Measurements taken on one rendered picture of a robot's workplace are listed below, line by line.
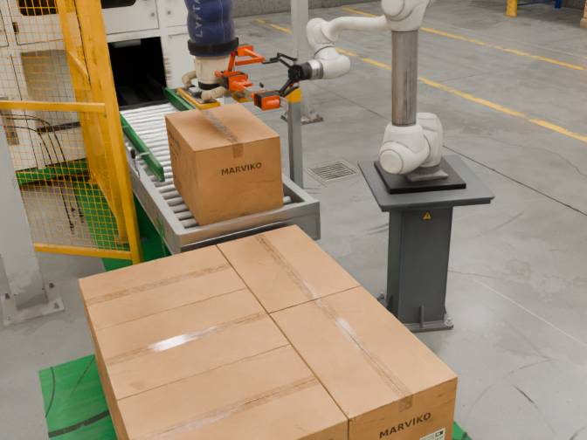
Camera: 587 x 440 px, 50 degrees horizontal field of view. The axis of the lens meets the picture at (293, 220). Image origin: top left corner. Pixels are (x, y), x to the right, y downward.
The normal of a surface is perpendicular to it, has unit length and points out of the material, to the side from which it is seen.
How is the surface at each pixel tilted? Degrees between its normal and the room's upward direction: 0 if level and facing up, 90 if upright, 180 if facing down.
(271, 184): 90
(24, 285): 90
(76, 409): 0
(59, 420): 0
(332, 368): 0
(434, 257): 90
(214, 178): 90
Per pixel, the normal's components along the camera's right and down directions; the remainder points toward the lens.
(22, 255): 0.43, 0.40
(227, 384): -0.04, -0.89
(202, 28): -0.22, 0.18
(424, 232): 0.10, 0.45
